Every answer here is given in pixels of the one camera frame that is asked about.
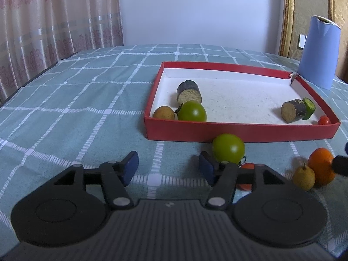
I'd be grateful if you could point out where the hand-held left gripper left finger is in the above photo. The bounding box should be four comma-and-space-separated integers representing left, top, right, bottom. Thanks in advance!
52, 151, 139, 210

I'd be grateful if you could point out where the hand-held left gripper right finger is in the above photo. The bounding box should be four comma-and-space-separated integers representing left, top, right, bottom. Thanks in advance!
198, 151, 290, 211

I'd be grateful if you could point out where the orange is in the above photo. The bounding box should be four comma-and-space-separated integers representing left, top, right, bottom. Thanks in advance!
308, 147, 336, 187

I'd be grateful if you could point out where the green tomato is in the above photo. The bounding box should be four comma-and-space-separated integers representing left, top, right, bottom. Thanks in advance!
177, 100, 207, 122
212, 133, 246, 165

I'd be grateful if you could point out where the green cucumber piece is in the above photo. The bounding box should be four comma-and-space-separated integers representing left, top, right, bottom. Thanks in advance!
301, 98, 316, 120

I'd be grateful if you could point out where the tan longan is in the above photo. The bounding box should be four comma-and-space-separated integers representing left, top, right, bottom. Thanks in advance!
153, 106, 175, 120

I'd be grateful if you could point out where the dark eggplant piece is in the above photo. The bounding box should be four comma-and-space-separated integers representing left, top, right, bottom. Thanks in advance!
281, 99, 308, 122
177, 80, 203, 105

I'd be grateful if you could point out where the red cardboard box tray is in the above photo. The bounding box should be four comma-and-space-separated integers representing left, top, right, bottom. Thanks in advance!
144, 61, 341, 143

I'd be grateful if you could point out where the small yellow pear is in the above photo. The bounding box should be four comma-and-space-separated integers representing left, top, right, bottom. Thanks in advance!
293, 163, 316, 191

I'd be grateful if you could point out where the teal checked tablecloth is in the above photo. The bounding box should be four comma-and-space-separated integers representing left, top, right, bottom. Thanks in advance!
0, 43, 348, 261

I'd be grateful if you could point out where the blue electric kettle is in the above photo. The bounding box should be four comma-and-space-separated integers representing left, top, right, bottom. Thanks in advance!
298, 15, 341, 90

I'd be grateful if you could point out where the pink patterned curtain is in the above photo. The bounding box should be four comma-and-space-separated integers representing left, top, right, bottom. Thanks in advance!
0, 0, 124, 107

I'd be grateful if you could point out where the gold wall frame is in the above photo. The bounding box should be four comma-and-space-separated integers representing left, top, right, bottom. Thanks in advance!
279, 0, 335, 58

